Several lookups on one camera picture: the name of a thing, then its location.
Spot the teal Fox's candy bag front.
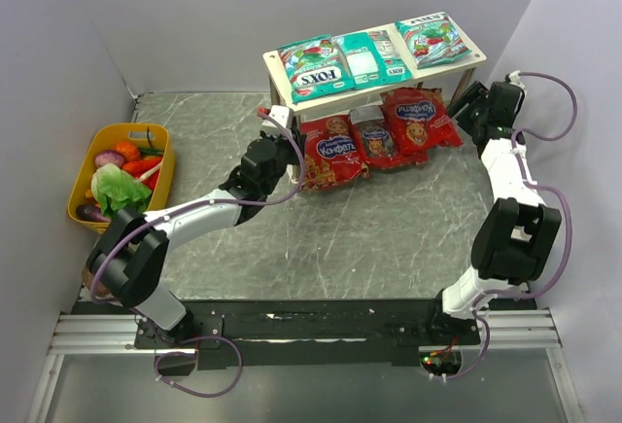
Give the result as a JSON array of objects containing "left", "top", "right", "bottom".
[{"left": 277, "top": 34, "right": 355, "bottom": 104}]

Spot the orange toy pumpkin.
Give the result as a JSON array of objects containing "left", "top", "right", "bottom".
[{"left": 112, "top": 141, "right": 141, "bottom": 162}]

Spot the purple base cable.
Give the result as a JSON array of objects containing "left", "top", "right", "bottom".
[{"left": 154, "top": 335, "right": 244, "bottom": 398}]

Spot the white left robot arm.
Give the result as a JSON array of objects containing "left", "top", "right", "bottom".
[{"left": 86, "top": 126, "right": 305, "bottom": 343}]

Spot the brown twine roll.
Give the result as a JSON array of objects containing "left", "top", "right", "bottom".
[{"left": 81, "top": 266, "right": 111, "bottom": 299}]

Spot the teal mint candy bag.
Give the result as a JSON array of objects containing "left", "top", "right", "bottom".
[{"left": 395, "top": 12, "right": 471, "bottom": 69}]

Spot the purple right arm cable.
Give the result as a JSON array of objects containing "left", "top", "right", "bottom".
[{"left": 446, "top": 71, "right": 579, "bottom": 380}]

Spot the green toy lettuce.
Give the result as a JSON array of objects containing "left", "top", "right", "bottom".
[{"left": 90, "top": 163, "right": 152, "bottom": 219}]

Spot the red candy bag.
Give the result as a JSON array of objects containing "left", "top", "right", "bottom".
[
  {"left": 380, "top": 88, "right": 463, "bottom": 156},
  {"left": 348, "top": 105, "right": 429, "bottom": 170},
  {"left": 300, "top": 114, "right": 369, "bottom": 191}
]

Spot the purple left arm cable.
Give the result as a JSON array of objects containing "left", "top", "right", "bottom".
[{"left": 89, "top": 107, "right": 307, "bottom": 305}]

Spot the white two-tier shelf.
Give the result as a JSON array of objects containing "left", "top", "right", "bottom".
[{"left": 261, "top": 11, "right": 488, "bottom": 186}]

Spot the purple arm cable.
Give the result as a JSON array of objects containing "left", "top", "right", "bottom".
[
  {"left": 446, "top": 71, "right": 579, "bottom": 380},
  {"left": 89, "top": 107, "right": 307, "bottom": 305}
]

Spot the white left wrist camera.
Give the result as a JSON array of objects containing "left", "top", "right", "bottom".
[{"left": 257, "top": 105, "right": 294, "bottom": 137}]

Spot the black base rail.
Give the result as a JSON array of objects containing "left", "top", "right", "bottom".
[{"left": 134, "top": 299, "right": 480, "bottom": 370}]

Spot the purple toy eggplant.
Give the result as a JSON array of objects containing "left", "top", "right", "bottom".
[{"left": 76, "top": 204, "right": 110, "bottom": 224}]

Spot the teal candy bag back side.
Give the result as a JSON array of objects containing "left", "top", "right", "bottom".
[{"left": 333, "top": 30, "right": 412, "bottom": 90}]

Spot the purple toy onion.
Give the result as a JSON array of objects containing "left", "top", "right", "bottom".
[{"left": 94, "top": 150, "right": 126, "bottom": 168}]

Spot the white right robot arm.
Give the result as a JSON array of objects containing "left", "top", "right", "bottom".
[{"left": 426, "top": 82, "right": 562, "bottom": 339}]

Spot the yellow plastic basket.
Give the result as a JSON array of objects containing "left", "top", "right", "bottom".
[{"left": 68, "top": 123, "right": 175, "bottom": 233}]

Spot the red toy carrot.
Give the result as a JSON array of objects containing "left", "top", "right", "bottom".
[{"left": 122, "top": 157, "right": 162, "bottom": 177}]

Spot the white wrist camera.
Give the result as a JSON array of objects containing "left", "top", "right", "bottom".
[
  {"left": 504, "top": 70, "right": 526, "bottom": 90},
  {"left": 257, "top": 105, "right": 294, "bottom": 137}
]

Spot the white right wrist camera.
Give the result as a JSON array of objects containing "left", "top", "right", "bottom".
[{"left": 504, "top": 70, "right": 526, "bottom": 90}]

